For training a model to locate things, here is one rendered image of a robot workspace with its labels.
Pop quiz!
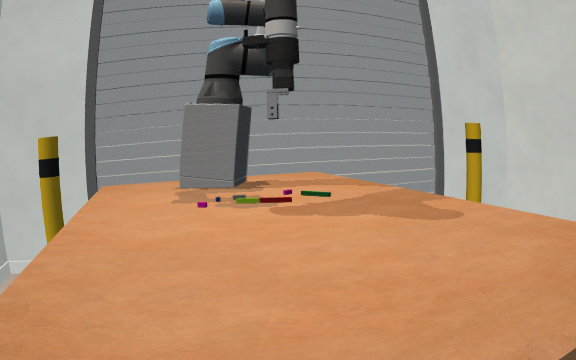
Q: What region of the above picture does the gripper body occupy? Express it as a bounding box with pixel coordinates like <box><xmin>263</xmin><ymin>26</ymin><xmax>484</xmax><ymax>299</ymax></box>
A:
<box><xmin>242</xmin><ymin>19</ymin><xmax>300</xmax><ymax>91</ymax></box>

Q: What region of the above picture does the lime green rod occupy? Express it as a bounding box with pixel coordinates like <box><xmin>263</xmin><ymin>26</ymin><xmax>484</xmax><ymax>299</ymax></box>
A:
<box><xmin>236</xmin><ymin>198</ymin><xmax>259</xmax><ymax>204</ymax></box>

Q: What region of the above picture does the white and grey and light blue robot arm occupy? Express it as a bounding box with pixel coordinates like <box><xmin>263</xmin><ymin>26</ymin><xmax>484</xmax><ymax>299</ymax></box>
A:
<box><xmin>196</xmin><ymin>0</ymin><xmax>297</xmax><ymax>105</ymax></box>

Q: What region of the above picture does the dark green rod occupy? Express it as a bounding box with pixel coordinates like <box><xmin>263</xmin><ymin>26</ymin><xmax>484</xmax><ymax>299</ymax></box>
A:
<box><xmin>301</xmin><ymin>191</ymin><xmax>331</xmax><ymax>197</ymax></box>

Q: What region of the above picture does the dark red rod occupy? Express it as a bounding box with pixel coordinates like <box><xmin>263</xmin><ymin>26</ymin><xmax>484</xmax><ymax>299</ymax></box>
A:
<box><xmin>259</xmin><ymin>197</ymin><xmax>292</xmax><ymax>203</ymax></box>

